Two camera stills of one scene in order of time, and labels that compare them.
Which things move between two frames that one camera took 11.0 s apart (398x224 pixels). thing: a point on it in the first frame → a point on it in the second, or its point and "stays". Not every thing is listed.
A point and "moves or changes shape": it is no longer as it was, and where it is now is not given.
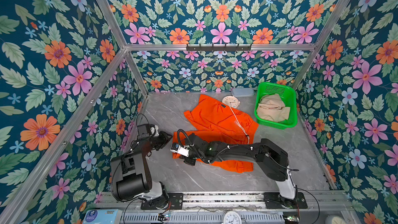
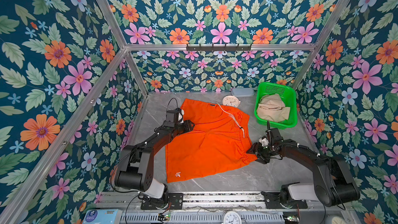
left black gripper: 163,139 → 187,127
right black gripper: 186,159 → 256,147
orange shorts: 219,124 moves or changes shape
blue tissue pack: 102,216 stays
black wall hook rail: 218,48 stays
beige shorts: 272,108 stays
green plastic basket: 287,93 stays
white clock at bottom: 231,217 stays
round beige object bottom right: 337,220 stays
